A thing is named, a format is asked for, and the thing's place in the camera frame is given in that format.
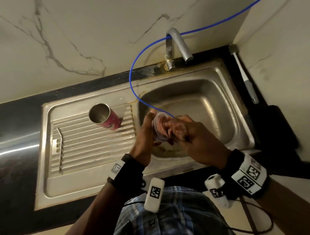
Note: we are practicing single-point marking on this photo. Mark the person's left hand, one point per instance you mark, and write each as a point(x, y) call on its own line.
point(144, 145)

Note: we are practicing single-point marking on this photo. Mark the person's right hand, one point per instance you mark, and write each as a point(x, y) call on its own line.
point(198, 142)

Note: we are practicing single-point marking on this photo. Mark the clear plastic lid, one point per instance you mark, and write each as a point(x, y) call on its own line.
point(158, 128)

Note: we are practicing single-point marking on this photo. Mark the pink steel tumbler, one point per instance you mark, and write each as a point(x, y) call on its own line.
point(109, 119)

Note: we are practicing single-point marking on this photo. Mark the white bottle brush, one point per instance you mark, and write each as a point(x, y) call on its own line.
point(244, 77)

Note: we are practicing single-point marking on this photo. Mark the bent metal straw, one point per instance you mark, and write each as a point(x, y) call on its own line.
point(60, 150)

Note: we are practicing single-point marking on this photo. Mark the person's left forearm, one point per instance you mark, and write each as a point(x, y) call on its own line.
point(94, 213)

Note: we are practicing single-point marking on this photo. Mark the person's right forearm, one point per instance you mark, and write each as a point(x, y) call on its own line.
point(285, 208)

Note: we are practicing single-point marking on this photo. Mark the stainless steel sink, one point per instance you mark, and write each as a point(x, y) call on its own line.
point(213, 104)

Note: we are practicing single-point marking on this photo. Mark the black right wrist band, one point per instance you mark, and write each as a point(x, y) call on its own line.
point(244, 174)

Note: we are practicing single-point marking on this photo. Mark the thin blue tube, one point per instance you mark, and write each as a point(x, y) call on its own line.
point(132, 72)

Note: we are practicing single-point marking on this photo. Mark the blue plaid clothing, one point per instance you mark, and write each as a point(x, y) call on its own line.
point(174, 215)

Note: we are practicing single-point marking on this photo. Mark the metal faucet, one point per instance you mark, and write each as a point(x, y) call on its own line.
point(180, 46)

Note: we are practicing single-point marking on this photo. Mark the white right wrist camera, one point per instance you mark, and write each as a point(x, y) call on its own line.
point(216, 191)

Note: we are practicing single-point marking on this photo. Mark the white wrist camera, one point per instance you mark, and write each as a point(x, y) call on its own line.
point(216, 191)
point(154, 196)

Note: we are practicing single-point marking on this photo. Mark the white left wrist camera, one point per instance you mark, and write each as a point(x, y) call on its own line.
point(154, 196)

